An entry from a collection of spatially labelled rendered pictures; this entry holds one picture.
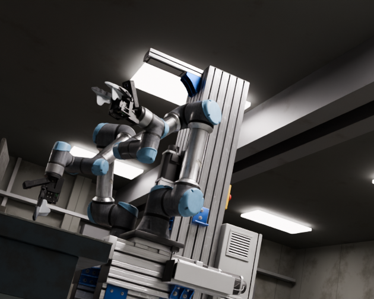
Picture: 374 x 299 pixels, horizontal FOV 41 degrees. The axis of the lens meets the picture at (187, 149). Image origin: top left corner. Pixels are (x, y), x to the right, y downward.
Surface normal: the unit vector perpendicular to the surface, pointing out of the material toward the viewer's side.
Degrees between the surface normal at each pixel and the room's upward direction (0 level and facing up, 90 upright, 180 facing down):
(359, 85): 90
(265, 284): 90
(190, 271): 90
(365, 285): 90
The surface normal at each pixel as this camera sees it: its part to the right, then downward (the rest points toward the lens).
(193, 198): 0.72, 0.04
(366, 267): -0.89, -0.33
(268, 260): 0.41, -0.25
